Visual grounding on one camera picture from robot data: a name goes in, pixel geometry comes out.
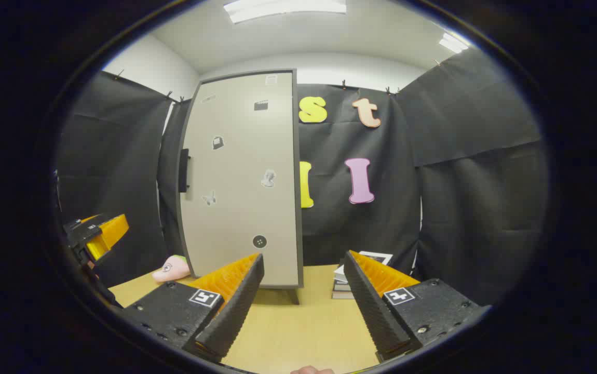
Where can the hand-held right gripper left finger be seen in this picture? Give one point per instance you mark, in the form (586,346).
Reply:
(236,306)

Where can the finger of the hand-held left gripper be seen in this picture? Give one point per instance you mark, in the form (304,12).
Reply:
(109,234)

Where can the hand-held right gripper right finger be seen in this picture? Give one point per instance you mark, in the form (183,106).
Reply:
(371,306)

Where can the grey cabinet door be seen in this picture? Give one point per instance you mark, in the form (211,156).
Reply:
(241,197)

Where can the stack of books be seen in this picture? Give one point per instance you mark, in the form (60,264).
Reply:
(341,283)

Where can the pink plush toy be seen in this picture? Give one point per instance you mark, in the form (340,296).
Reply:
(171,269)

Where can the black backdrop cloth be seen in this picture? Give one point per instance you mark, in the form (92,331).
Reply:
(459,197)

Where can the small ceiling light panel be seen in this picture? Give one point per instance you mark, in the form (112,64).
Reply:
(453,42)

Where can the large ceiling light panel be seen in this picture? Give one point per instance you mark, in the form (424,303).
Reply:
(285,9)

